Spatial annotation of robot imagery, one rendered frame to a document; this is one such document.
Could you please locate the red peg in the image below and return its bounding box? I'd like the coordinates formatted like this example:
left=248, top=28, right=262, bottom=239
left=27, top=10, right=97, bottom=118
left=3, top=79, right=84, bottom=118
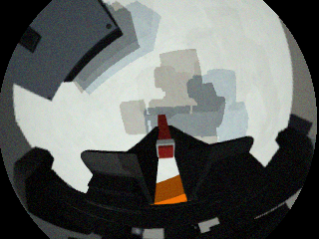
left=157, top=115, right=174, bottom=158

